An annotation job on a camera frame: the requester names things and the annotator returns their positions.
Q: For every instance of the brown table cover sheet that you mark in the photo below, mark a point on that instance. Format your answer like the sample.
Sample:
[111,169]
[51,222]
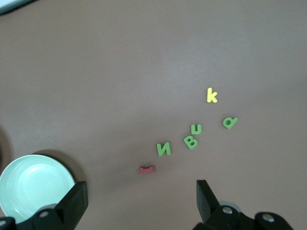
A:
[153,48]

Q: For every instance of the green foam letter P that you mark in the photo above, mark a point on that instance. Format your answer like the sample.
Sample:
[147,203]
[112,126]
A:
[224,123]

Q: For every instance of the red foam letter I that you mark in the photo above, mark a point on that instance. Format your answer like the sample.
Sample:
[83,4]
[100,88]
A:
[146,170]

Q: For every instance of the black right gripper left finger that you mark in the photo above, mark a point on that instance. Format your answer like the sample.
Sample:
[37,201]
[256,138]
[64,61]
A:
[72,203]

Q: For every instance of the green foam letter u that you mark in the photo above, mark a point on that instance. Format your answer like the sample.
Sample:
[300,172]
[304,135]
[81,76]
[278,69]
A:
[199,130]

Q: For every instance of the green foam letter N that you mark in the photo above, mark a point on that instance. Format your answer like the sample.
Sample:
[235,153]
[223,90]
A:
[164,149]

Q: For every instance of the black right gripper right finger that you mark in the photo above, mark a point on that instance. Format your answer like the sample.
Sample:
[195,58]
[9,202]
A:
[207,204]

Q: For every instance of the pale green round plate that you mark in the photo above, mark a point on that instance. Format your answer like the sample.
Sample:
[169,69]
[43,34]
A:
[31,187]

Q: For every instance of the green foam letter B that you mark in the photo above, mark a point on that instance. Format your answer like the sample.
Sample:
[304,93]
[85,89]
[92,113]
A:
[190,143]

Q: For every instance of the yellow foam letter k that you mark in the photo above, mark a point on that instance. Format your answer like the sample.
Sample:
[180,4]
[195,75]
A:
[209,95]

